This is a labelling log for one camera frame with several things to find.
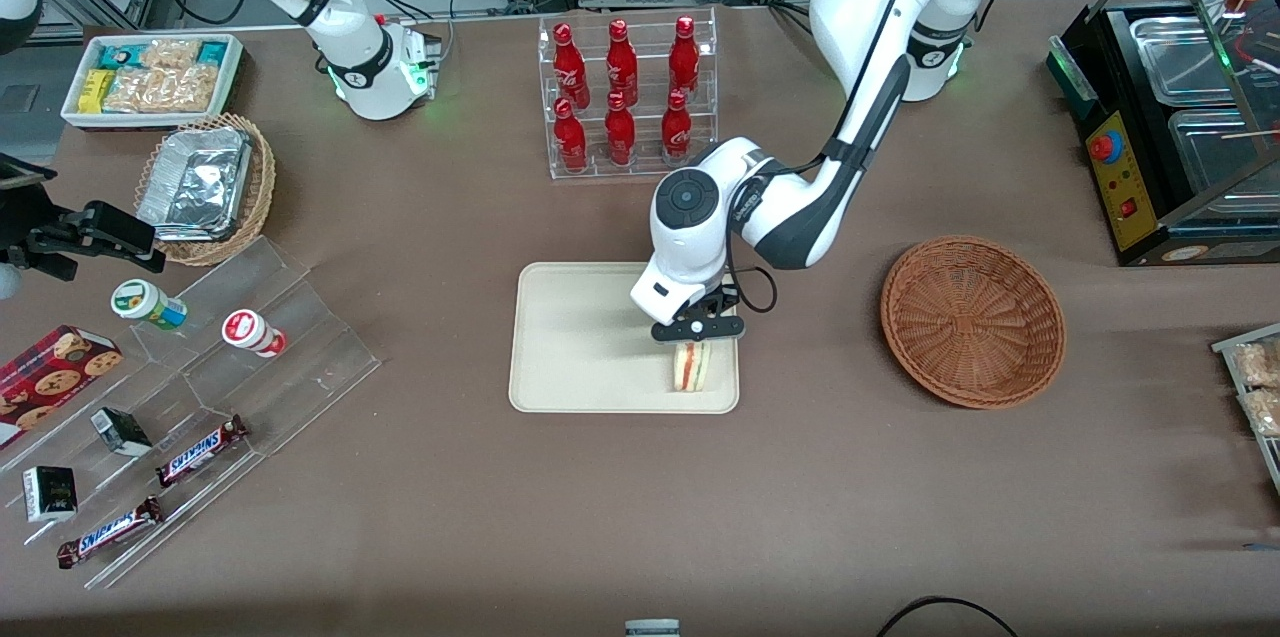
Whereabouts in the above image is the grey snack tray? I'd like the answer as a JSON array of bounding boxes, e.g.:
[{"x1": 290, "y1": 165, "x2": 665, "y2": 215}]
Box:
[{"x1": 1212, "y1": 322, "x2": 1280, "y2": 496}]

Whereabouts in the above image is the red cola bottle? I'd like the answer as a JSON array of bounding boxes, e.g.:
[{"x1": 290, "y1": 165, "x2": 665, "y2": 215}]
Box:
[
  {"x1": 669, "y1": 15, "x2": 701, "y2": 103},
  {"x1": 604, "y1": 93, "x2": 638, "y2": 168},
  {"x1": 606, "y1": 19, "x2": 639, "y2": 106},
  {"x1": 661, "y1": 90, "x2": 694, "y2": 166},
  {"x1": 553, "y1": 23, "x2": 591, "y2": 108},
  {"x1": 553, "y1": 97, "x2": 589, "y2": 173}
]

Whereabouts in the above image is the clear pastry bag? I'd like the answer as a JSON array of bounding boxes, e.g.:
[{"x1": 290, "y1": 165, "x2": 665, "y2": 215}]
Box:
[
  {"x1": 1240, "y1": 387, "x2": 1280, "y2": 438},
  {"x1": 1232, "y1": 339, "x2": 1280, "y2": 388}
]

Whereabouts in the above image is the brown wicker basket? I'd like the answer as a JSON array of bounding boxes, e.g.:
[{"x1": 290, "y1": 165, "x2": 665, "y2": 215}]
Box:
[{"x1": 880, "y1": 235, "x2": 1067, "y2": 410}]

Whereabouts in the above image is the red label yogurt cup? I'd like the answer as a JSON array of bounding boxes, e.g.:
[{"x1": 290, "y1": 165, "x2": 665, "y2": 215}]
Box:
[{"x1": 221, "y1": 309, "x2": 289, "y2": 359}]

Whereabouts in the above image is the light wicker basket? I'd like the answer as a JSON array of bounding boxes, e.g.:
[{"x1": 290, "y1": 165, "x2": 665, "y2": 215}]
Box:
[{"x1": 133, "y1": 113, "x2": 277, "y2": 267}]

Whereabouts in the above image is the clear acrylic stepped display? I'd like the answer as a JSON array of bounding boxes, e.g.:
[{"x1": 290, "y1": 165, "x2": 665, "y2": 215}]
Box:
[{"x1": 0, "y1": 235, "x2": 383, "y2": 590}]

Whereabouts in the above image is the small black white box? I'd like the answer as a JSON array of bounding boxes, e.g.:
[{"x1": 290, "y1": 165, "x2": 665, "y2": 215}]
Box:
[{"x1": 22, "y1": 465, "x2": 78, "y2": 524}]

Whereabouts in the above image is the black cable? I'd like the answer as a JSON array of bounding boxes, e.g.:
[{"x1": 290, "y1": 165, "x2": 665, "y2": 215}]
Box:
[{"x1": 877, "y1": 596, "x2": 1019, "y2": 637}]

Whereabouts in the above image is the aluminium foil container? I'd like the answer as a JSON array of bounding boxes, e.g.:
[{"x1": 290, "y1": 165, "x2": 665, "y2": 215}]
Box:
[{"x1": 137, "y1": 126, "x2": 253, "y2": 243}]

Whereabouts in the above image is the beige rectangular tray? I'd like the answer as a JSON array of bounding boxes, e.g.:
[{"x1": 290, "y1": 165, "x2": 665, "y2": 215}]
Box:
[{"x1": 508, "y1": 262, "x2": 741, "y2": 415}]

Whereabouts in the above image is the large clear cracker bag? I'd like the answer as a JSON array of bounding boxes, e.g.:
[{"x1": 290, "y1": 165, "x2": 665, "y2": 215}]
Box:
[{"x1": 103, "y1": 65, "x2": 223, "y2": 114}]

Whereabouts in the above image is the red cookie box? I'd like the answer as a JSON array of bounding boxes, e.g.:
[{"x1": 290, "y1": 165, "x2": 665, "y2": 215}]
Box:
[{"x1": 0, "y1": 324, "x2": 124, "y2": 451}]

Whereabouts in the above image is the triangular sandwich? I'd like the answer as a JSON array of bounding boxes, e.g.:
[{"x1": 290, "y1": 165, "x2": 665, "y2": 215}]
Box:
[{"x1": 671, "y1": 341, "x2": 714, "y2": 394}]

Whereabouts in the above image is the yellow snack pack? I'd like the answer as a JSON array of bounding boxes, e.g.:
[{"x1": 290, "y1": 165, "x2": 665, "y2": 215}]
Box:
[{"x1": 78, "y1": 69, "x2": 116, "y2": 114}]

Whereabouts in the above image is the steel food pan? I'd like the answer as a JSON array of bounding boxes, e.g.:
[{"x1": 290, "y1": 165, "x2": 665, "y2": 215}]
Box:
[
  {"x1": 1168, "y1": 107, "x2": 1280, "y2": 218},
  {"x1": 1130, "y1": 15, "x2": 1239, "y2": 108}
]

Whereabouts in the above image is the black food warmer showcase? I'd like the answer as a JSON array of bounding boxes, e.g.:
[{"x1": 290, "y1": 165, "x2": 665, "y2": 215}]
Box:
[{"x1": 1045, "y1": 0, "x2": 1280, "y2": 268}]

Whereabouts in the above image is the small clear cracker bag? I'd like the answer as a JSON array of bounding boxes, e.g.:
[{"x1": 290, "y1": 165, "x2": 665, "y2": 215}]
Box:
[{"x1": 140, "y1": 39, "x2": 201, "y2": 70}]

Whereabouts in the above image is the clear acrylic bottle rack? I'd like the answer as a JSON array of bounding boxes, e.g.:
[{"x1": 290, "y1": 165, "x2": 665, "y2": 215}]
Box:
[{"x1": 538, "y1": 7, "x2": 719, "y2": 181}]

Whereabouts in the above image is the snickers chocolate bar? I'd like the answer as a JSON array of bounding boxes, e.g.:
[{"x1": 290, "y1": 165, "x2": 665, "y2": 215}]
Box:
[
  {"x1": 56, "y1": 495, "x2": 164, "y2": 570},
  {"x1": 155, "y1": 414, "x2": 250, "y2": 489}
]

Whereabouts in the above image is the white plastic snack bin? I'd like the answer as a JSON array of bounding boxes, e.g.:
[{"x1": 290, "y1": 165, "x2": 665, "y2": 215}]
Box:
[{"x1": 60, "y1": 33, "x2": 245, "y2": 132}]

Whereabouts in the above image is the green label yogurt cup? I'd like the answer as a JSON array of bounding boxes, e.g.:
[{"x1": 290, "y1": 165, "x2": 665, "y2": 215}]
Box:
[{"x1": 110, "y1": 279, "x2": 189, "y2": 332}]

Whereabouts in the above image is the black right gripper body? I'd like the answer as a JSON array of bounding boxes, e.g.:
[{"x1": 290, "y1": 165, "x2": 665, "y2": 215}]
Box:
[{"x1": 0, "y1": 179, "x2": 79, "y2": 280}]

